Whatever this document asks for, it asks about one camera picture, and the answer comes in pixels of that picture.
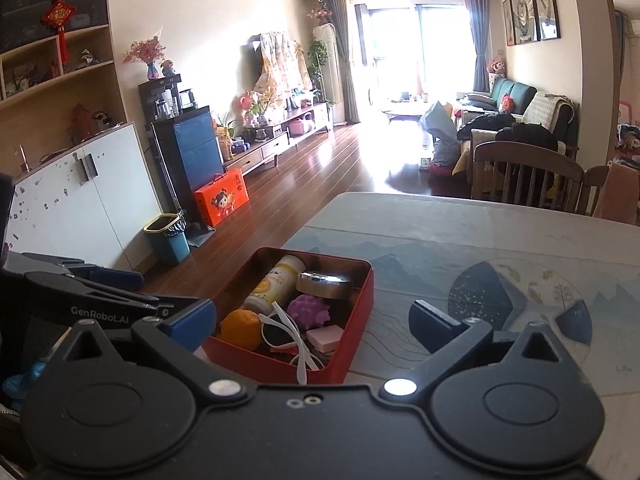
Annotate green potted plant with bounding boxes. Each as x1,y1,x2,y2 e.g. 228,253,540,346
306,40,331,104

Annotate coffee table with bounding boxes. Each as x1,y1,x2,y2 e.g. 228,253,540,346
385,94,436,122

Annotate orange gift box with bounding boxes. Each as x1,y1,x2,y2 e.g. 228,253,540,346
194,168,250,228

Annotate blue white bag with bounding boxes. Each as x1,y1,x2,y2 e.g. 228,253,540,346
419,101,459,167

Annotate black jacket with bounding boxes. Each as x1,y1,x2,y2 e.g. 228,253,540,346
457,112,560,154

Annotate blue trash bin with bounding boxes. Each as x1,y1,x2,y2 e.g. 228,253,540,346
144,213,191,267

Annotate white checked throw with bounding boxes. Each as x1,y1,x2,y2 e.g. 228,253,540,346
522,91,574,134

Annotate framed wall picture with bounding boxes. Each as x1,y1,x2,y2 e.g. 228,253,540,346
510,0,541,45
530,0,562,41
501,0,516,47

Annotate white bottle yellow label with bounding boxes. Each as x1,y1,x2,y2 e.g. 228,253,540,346
243,255,307,314

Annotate orange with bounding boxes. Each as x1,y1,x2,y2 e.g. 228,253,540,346
220,309,263,352

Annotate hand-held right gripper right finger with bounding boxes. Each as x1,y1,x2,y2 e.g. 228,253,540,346
380,299,577,404

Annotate blue mountain print table mat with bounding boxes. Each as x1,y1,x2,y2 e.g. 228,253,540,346
280,232,640,386

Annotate wooden tv cabinet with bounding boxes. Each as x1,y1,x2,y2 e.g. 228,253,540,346
222,102,334,176

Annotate wooden dining chair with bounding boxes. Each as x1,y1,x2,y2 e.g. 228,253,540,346
575,162,640,224
471,141,585,211

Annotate white cabinet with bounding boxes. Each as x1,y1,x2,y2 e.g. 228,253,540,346
0,122,164,272

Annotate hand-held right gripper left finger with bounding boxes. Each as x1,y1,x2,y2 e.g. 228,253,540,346
62,298,251,404

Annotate cloth covered television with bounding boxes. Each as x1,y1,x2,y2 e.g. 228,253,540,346
241,31,314,106

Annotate grey curtain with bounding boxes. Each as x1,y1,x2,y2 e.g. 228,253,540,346
327,0,361,124
461,0,494,94

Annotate pink flower arrangement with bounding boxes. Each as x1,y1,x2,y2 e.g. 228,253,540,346
234,91,257,127

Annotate pink flowers in vase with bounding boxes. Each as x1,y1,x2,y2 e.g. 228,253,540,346
123,35,166,81

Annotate person's left hand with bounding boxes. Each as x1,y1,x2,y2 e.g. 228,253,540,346
2,359,50,400

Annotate red tin box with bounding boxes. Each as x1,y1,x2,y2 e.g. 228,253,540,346
201,246,375,386

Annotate wooden wall shelf unit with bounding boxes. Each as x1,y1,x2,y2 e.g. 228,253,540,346
0,0,127,181

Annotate pink towel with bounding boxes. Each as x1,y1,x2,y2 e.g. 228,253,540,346
592,162,640,225

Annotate black coffee machine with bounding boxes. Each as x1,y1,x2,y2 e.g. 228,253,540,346
138,74,184,124

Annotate white sunglasses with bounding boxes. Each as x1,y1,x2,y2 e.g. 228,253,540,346
257,301,324,386

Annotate white standing air conditioner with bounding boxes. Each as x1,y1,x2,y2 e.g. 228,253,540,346
312,22,349,126

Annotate red knot ornament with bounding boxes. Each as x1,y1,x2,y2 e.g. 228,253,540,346
41,0,79,64

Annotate purple toy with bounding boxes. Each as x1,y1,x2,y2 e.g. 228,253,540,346
286,294,332,331

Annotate teal sofa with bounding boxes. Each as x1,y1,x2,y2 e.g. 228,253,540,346
455,77,580,161

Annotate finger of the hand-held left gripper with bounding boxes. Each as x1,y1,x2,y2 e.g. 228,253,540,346
25,271,202,314
7,252,146,292

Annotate blue front black cabinet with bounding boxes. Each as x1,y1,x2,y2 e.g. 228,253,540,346
151,105,226,226

